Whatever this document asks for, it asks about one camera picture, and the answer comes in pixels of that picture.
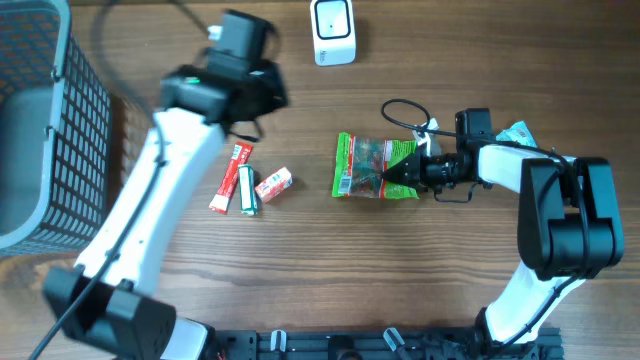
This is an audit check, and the green snack bag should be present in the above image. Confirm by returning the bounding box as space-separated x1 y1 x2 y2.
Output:
332 132 418 200

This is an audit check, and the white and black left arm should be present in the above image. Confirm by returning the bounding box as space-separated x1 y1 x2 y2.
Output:
42 10 288 359

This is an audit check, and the white barcode scanner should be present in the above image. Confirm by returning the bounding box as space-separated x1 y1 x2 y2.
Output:
309 0 357 66

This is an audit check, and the red white box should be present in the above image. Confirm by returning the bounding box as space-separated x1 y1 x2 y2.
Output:
209 142 253 214

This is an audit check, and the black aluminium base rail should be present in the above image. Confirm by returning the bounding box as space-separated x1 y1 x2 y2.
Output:
202 327 565 360

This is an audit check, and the dark grey plastic basket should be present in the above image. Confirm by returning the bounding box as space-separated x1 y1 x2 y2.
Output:
1 0 112 256

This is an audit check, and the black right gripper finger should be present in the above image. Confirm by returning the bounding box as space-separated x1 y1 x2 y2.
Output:
384 172 425 191
382 152 422 181

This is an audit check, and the green white box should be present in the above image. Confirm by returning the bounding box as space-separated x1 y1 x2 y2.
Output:
238 164 258 216

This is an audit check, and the orange tissue pack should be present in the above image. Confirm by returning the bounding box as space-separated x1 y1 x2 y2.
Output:
255 167 293 203

